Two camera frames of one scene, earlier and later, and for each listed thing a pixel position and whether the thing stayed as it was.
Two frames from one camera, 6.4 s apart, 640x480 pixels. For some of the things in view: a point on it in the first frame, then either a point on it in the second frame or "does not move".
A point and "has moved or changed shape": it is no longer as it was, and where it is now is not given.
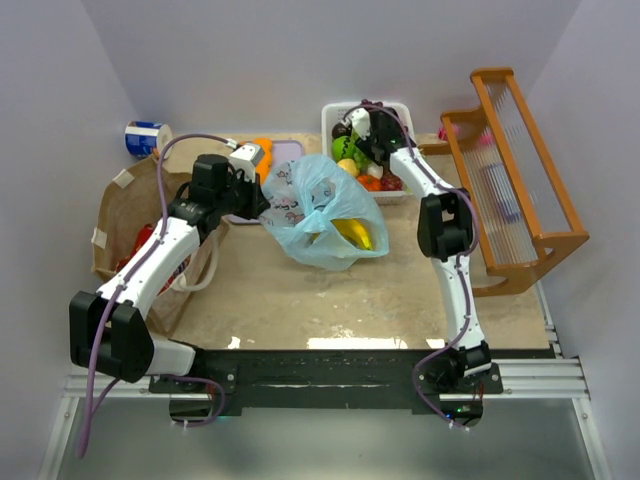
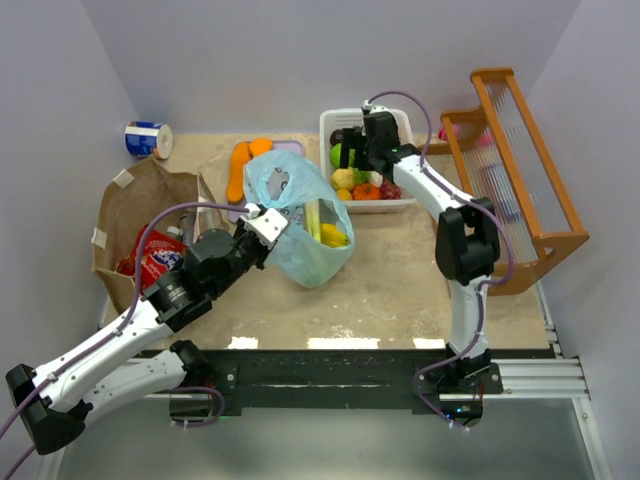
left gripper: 256,198 → 255,242
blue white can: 145,138 does not move
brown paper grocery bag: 129,208 does not move
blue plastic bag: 306,194 has moved or changed shape
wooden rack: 524,219 does not move
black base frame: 323,382 does not move
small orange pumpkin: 370,182 → 366,191
